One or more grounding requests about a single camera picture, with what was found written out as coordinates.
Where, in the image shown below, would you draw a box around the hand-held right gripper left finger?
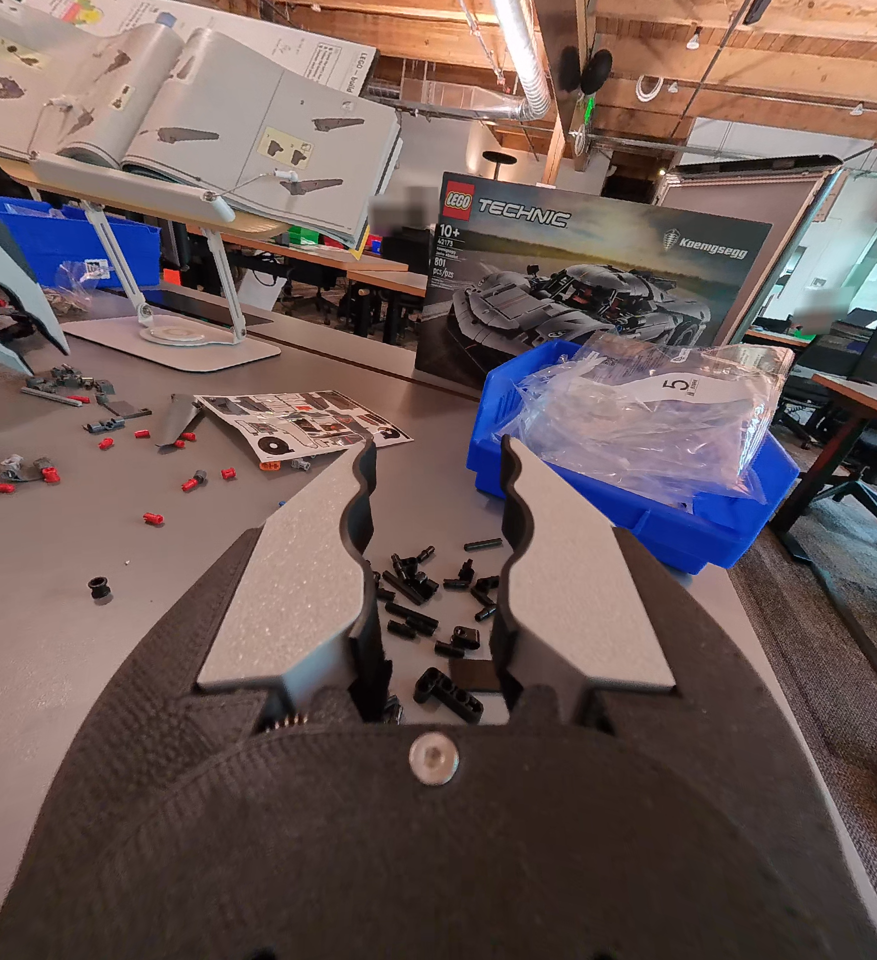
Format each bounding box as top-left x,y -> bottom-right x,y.
195,439 -> 395,724

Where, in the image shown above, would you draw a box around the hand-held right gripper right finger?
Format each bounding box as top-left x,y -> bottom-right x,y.
488,435 -> 679,724

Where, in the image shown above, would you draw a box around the sticker sheet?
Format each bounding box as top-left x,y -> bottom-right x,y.
194,390 -> 415,464

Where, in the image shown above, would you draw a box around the toy car set box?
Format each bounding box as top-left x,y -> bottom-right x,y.
413,171 -> 775,399

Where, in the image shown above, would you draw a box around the small labelled clear bag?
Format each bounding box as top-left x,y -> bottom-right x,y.
54,258 -> 113,312

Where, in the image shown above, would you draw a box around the blue plastic bin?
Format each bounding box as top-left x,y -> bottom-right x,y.
466,337 -> 801,575
0,193 -> 164,290

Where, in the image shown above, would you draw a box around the pile of dark grey pieces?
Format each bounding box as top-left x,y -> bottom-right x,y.
22,363 -> 117,399

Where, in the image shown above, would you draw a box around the scattered red pins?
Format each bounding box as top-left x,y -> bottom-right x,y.
0,393 -> 239,526

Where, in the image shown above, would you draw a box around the cream book stand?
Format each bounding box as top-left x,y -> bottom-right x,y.
0,150 -> 290,374

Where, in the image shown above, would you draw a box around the grey curved panel piece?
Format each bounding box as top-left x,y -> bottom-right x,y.
155,393 -> 203,449

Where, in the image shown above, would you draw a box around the open instruction booklet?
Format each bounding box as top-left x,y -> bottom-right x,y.
0,0 -> 404,249

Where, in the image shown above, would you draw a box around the long wooden desk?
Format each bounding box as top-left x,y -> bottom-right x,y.
221,228 -> 428,346

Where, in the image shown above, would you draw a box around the wooden office table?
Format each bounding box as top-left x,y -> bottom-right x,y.
768,372 -> 877,715

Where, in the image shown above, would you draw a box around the white paper sign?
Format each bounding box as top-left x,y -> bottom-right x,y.
26,0 -> 380,99

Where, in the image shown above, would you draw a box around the black ceiling fixture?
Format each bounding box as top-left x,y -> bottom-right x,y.
558,45 -> 614,97

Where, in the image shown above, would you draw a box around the silver air duct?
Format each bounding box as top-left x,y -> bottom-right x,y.
483,0 -> 557,119

